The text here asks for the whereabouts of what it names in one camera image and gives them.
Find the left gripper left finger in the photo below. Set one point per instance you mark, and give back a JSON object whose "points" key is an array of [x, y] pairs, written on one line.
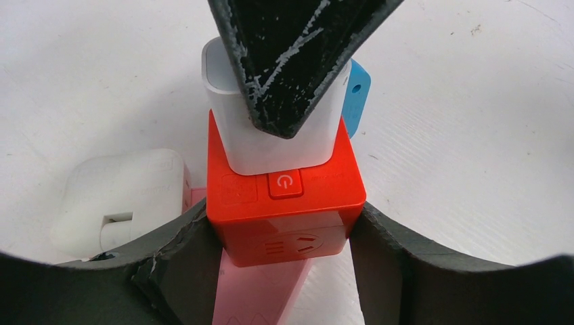
{"points": [[168, 276]]}

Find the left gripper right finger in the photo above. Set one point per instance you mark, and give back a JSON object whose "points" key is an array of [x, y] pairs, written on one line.
{"points": [[404, 277]]}

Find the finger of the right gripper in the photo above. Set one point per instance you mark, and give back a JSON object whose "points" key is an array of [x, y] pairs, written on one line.
{"points": [[286, 54]]}

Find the blue small adapter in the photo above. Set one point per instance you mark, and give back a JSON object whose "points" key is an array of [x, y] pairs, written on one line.
{"points": [[358, 88]]}

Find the pink triangular power strip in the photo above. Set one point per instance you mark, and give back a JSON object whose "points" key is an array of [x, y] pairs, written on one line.
{"points": [[263, 294]]}

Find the white square charger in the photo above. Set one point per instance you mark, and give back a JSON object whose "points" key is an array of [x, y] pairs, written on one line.
{"points": [[109, 201]]}

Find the red cube adapter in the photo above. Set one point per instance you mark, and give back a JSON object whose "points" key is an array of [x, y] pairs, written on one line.
{"points": [[283, 216]]}

